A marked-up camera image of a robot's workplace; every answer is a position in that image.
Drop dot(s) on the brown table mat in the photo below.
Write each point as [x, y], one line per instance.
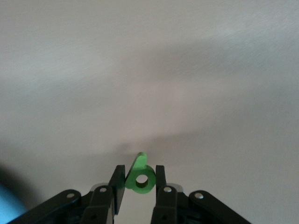
[149, 70]

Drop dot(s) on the green foam letter b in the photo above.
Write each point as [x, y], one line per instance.
[137, 166]

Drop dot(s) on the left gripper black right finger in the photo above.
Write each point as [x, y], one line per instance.
[165, 203]

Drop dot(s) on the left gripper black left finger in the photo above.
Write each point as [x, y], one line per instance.
[100, 200]

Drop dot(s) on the blue plate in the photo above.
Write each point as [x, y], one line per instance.
[9, 205]

